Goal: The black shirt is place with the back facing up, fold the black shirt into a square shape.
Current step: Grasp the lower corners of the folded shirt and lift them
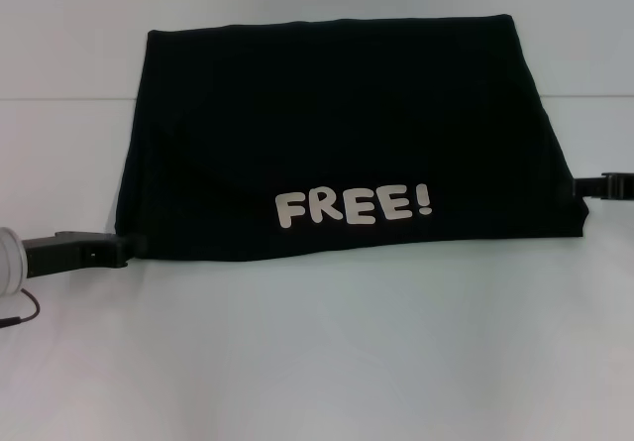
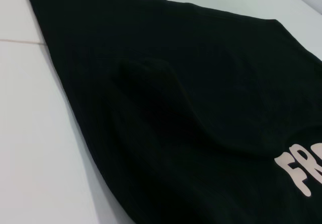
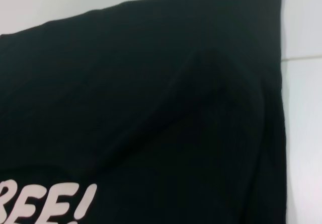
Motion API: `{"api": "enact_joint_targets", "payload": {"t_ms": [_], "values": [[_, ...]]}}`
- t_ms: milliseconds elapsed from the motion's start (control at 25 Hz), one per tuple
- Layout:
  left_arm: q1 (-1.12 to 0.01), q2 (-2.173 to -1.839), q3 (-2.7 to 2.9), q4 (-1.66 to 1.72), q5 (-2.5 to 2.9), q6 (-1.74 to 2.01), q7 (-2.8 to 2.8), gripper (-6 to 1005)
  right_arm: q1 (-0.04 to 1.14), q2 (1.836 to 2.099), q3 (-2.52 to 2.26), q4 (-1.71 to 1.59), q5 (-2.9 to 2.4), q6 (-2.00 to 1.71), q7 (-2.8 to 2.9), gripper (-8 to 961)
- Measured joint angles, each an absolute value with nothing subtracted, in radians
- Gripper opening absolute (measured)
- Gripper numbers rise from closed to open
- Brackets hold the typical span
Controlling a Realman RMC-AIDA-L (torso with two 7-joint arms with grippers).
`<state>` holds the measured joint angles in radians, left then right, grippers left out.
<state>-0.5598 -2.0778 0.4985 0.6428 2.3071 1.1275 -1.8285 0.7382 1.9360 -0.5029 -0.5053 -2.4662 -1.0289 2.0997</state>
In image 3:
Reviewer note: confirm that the black t-shirt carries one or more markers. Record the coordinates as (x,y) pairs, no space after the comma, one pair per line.
(151,95)

